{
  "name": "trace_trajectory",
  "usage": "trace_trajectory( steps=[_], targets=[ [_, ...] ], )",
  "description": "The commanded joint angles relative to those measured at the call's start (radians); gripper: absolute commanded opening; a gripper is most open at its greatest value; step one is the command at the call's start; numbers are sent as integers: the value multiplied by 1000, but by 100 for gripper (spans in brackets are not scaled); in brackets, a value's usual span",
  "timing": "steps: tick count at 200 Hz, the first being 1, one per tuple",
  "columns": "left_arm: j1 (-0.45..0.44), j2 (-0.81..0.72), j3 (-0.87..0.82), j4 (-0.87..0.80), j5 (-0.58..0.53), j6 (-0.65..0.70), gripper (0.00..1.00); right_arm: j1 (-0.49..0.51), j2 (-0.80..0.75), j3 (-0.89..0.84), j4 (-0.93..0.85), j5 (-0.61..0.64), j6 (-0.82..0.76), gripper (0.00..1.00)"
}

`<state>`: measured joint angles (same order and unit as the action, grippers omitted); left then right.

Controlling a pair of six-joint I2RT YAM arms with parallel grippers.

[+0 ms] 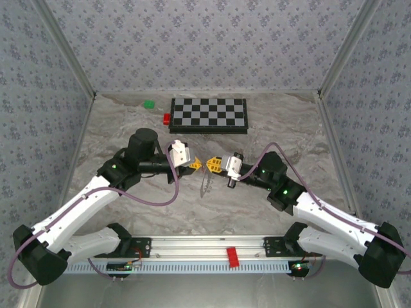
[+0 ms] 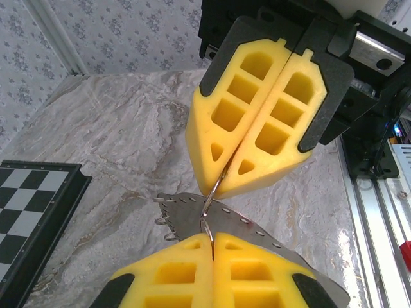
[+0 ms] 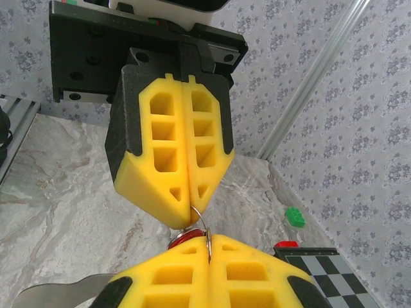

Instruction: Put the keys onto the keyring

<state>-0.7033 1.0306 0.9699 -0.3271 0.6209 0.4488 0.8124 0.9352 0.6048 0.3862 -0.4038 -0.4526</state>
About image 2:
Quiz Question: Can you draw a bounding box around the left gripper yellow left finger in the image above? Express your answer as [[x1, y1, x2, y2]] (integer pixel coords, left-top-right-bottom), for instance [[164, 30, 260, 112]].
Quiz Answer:
[[91, 232, 215, 308]]

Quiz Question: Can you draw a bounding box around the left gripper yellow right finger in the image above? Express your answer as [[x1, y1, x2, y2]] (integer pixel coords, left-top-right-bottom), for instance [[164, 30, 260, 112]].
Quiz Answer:
[[211, 231, 325, 308]]

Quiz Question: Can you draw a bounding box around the silver split keyring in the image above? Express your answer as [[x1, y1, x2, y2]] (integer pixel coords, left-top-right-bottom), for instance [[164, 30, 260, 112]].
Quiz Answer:
[[199, 165, 229, 257]]

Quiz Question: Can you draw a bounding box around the leaf-shaped metal plate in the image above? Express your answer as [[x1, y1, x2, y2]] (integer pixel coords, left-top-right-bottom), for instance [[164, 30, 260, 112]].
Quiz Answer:
[[153, 192, 351, 308]]

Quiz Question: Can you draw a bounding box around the grey perforated metal box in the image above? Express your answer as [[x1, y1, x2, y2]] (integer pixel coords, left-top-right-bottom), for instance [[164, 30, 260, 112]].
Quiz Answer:
[[387, 141, 411, 169]]

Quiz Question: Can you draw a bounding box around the long red toy brick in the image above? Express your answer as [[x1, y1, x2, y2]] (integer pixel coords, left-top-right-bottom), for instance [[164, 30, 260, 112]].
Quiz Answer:
[[399, 240, 411, 267]]

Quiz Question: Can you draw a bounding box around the black grey folding chessboard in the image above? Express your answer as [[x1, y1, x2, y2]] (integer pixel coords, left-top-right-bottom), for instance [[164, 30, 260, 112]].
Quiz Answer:
[[0, 159, 93, 308]]

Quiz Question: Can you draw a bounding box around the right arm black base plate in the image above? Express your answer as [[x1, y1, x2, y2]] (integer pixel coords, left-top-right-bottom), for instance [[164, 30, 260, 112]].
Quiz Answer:
[[349, 162, 401, 180]]

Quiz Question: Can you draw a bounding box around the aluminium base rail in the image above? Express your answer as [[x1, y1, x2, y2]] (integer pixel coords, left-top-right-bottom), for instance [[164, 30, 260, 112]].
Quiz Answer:
[[340, 141, 411, 308]]

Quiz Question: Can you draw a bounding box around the aluminium corner post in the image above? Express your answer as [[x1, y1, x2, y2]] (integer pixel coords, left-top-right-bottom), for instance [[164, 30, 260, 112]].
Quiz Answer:
[[22, 0, 89, 76]]

